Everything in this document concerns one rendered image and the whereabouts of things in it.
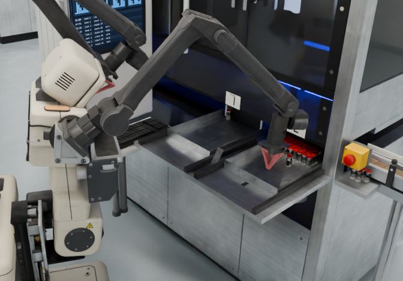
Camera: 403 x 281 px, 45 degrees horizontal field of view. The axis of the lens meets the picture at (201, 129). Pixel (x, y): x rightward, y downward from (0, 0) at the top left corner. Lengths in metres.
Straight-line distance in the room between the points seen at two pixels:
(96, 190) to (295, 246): 0.94
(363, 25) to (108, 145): 0.93
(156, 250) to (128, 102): 1.56
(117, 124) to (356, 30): 0.83
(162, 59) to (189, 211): 1.39
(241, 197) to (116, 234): 1.37
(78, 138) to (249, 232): 1.16
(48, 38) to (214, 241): 1.28
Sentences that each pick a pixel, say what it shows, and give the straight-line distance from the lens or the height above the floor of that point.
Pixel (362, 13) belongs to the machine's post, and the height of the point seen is 1.50.
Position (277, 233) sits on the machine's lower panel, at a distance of 2.21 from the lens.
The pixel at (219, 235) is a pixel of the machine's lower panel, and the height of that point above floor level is 0.27.
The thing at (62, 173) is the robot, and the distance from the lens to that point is 1.68.
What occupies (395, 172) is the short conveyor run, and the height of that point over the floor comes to 0.93.
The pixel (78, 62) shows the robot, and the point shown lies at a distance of 1.49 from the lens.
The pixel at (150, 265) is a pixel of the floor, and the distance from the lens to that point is 2.74.
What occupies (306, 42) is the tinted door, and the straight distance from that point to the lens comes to 1.82.
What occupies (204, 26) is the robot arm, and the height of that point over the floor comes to 1.50.
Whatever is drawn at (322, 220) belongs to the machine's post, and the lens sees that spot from 2.01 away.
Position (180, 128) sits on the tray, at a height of 0.90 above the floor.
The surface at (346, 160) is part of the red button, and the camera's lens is 1.79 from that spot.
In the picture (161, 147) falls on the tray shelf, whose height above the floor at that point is 0.88.
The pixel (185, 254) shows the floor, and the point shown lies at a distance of 2.80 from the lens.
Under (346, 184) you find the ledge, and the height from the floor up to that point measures 0.88.
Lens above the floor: 1.84
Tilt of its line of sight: 27 degrees down
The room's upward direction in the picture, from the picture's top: 3 degrees clockwise
